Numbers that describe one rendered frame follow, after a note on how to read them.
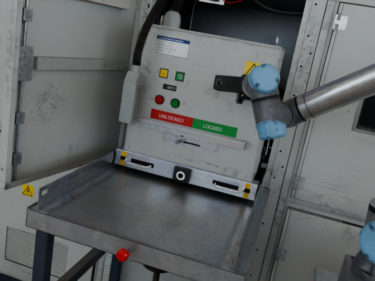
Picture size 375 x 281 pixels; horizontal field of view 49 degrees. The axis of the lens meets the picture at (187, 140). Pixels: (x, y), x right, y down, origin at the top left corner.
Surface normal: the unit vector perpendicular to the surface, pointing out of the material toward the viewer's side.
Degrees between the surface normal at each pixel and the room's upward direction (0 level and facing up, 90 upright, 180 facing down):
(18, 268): 90
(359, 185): 91
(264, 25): 90
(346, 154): 90
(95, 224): 0
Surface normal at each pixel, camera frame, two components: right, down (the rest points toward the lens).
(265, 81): 0.03, 0.00
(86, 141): 0.88, 0.26
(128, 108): -0.28, 0.19
